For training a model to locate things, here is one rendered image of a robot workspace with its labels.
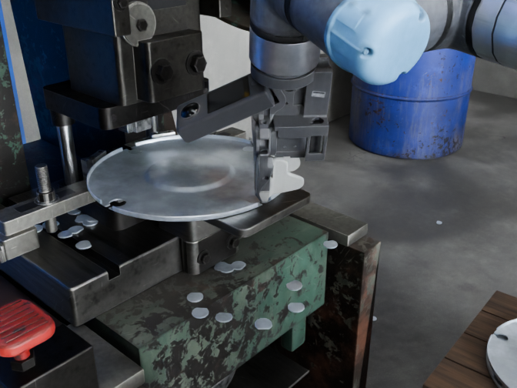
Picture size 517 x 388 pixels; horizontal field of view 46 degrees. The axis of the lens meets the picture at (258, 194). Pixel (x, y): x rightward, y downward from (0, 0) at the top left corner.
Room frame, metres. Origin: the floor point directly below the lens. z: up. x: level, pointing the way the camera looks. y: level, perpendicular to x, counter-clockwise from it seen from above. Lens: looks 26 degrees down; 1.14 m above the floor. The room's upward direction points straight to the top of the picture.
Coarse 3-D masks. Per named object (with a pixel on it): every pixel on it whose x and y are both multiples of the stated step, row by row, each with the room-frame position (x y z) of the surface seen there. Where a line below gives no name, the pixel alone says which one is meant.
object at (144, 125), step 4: (144, 120) 0.87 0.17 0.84; (148, 120) 0.88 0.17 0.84; (128, 124) 0.86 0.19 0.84; (132, 124) 0.87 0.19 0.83; (136, 124) 0.86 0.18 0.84; (140, 124) 0.87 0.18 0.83; (144, 124) 0.87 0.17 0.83; (148, 124) 0.88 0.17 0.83; (152, 124) 0.89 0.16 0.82; (120, 128) 0.87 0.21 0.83; (124, 128) 0.86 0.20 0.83; (128, 128) 0.86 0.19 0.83; (132, 128) 0.87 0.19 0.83; (136, 128) 0.86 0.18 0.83; (140, 128) 0.87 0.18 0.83; (144, 128) 0.87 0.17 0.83; (148, 128) 0.88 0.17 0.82; (128, 132) 0.86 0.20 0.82; (136, 132) 0.86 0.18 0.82
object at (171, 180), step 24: (144, 144) 0.92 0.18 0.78; (168, 144) 0.92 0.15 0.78; (192, 144) 0.92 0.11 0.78; (216, 144) 0.92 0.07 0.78; (240, 144) 0.92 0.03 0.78; (96, 168) 0.82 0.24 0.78; (120, 168) 0.82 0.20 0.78; (144, 168) 0.82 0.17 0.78; (168, 168) 0.81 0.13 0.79; (192, 168) 0.81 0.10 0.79; (216, 168) 0.81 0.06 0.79; (240, 168) 0.82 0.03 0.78; (96, 192) 0.74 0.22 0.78; (120, 192) 0.74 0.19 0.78; (144, 192) 0.74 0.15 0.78; (168, 192) 0.74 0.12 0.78; (192, 192) 0.74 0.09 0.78; (216, 192) 0.74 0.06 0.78; (240, 192) 0.74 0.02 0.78; (144, 216) 0.66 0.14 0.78; (168, 216) 0.66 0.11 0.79; (192, 216) 0.66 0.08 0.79; (216, 216) 0.67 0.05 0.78
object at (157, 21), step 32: (128, 0) 0.80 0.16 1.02; (160, 0) 0.83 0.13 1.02; (192, 0) 0.87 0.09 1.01; (64, 32) 0.86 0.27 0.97; (160, 32) 0.83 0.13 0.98; (192, 32) 0.84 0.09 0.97; (96, 64) 0.81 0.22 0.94; (128, 64) 0.79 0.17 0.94; (160, 64) 0.79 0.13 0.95; (192, 64) 0.82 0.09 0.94; (96, 96) 0.82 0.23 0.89; (128, 96) 0.78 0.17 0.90; (160, 96) 0.79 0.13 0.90
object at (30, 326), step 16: (16, 304) 0.52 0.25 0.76; (32, 304) 0.52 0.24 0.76; (0, 320) 0.49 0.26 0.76; (16, 320) 0.49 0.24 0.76; (32, 320) 0.49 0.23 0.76; (48, 320) 0.49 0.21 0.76; (0, 336) 0.46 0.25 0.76; (16, 336) 0.46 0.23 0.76; (32, 336) 0.47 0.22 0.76; (48, 336) 0.48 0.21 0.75; (0, 352) 0.45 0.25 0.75; (16, 352) 0.45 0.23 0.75
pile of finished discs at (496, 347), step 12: (504, 324) 0.98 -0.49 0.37; (516, 324) 0.98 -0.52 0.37; (492, 336) 0.94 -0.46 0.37; (504, 336) 0.95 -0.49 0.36; (516, 336) 0.94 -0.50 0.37; (492, 348) 0.91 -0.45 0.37; (504, 348) 0.91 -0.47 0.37; (516, 348) 0.91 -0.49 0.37; (492, 360) 0.87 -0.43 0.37; (504, 360) 0.87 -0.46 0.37; (516, 360) 0.87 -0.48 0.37; (492, 372) 0.85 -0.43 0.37; (504, 372) 0.84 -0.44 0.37; (516, 372) 0.84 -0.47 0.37; (504, 384) 0.81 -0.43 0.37; (516, 384) 0.81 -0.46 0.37
